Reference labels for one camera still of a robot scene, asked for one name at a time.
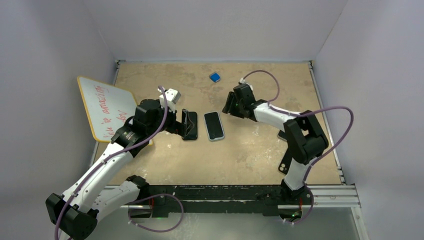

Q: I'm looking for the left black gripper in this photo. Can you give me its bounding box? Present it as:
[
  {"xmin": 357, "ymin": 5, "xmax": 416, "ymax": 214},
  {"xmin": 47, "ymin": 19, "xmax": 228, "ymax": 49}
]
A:
[{"xmin": 147, "ymin": 101, "xmax": 193, "ymax": 137}]

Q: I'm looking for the black phone with camera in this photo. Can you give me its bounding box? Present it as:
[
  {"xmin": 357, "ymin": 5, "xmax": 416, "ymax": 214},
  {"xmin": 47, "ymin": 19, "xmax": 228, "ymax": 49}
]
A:
[{"xmin": 182, "ymin": 111, "xmax": 199, "ymax": 142}]

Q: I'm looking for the light blue phone case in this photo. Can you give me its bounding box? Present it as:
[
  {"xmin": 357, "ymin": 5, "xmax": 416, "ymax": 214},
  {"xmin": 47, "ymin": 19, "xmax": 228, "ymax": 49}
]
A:
[{"xmin": 202, "ymin": 111, "xmax": 226, "ymax": 143}]

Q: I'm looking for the black phone case edge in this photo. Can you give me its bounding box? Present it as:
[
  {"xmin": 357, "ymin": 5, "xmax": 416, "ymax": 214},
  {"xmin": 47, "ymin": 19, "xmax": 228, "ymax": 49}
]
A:
[{"xmin": 278, "ymin": 150, "xmax": 292, "ymax": 175}]

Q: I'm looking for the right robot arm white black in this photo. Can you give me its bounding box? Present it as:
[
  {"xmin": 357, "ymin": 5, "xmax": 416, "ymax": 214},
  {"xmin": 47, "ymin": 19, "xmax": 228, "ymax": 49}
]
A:
[{"xmin": 222, "ymin": 83, "xmax": 329, "ymax": 204}]

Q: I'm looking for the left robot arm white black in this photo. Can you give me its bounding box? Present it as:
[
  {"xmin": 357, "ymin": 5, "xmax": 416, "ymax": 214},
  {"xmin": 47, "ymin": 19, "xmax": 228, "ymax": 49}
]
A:
[{"xmin": 45, "ymin": 99, "xmax": 195, "ymax": 240}]

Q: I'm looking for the blue eraser block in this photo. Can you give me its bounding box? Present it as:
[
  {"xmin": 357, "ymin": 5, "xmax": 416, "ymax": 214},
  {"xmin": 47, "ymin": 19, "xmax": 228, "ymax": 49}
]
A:
[{"xmin": 209, "ymin": 72, "xmax": 221, "ymax": 83}]

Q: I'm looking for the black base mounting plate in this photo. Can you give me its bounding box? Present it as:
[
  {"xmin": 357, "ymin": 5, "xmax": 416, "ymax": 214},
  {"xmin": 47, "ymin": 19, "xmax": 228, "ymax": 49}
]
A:
[{"xmin": 128, "ymin": 184, "xmax": 313, "ymax": 219}]

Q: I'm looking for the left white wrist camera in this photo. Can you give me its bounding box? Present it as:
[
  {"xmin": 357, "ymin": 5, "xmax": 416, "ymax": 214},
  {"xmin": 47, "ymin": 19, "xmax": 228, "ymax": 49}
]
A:
[{"xmin": 158, "ymin": 88, "xmax": 181, "ymax": 114}]

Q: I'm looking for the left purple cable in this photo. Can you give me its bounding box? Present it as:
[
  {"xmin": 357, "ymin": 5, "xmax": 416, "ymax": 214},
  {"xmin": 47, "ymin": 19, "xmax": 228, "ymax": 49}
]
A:
[{"xmin": 53, "ymin": 85, "xmax": 184, "ymax": 240}]

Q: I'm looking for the white whiteboard yellow frame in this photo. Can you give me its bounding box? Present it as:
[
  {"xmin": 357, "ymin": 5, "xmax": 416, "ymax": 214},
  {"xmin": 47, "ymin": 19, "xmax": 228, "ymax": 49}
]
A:
[{"xmin": 77, "ymin": 76, "xmax": 137, "ymax": 143}]

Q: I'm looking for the aluminium frame rail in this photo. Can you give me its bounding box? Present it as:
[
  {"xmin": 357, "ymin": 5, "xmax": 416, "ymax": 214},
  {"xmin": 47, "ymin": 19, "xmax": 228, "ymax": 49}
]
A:
[{"xmin": 104, "ymin": 185, "xmax": 360, "ymax": 225}]

